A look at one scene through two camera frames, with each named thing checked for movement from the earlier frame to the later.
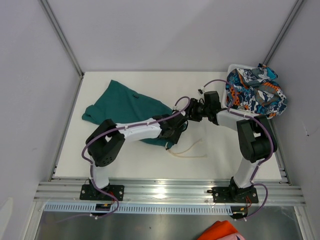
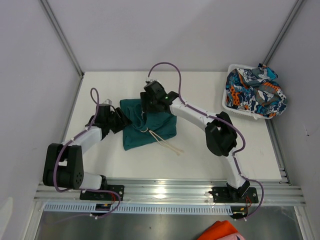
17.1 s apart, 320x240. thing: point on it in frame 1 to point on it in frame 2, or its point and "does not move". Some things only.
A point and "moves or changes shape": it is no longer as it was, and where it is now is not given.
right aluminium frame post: [283, 32] does not move
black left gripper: [178, 128] to [119, 119]
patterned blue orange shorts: [257, 90] does not move
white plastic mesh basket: [230, 68] does not move
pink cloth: [235, 236] does not move
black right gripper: [194, 110] to [145, 105]
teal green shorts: [117, 103] moves or changes shape
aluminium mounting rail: [181, 192] does not move
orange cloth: [218, 229] does not move
